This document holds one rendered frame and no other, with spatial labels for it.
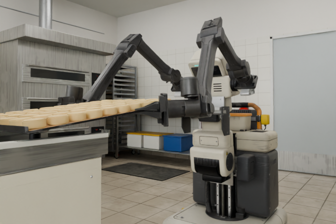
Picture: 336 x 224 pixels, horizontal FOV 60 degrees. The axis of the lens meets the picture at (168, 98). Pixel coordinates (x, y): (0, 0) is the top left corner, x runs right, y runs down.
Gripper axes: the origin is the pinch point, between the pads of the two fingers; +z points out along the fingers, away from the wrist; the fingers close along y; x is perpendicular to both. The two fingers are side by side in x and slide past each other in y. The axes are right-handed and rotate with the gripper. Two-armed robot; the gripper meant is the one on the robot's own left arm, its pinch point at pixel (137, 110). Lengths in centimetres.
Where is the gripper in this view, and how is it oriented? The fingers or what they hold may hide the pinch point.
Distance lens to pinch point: 91.5
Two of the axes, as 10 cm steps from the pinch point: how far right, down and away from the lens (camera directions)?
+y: 0.4, 10.0, 0.5
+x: -1.8, -0.4, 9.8
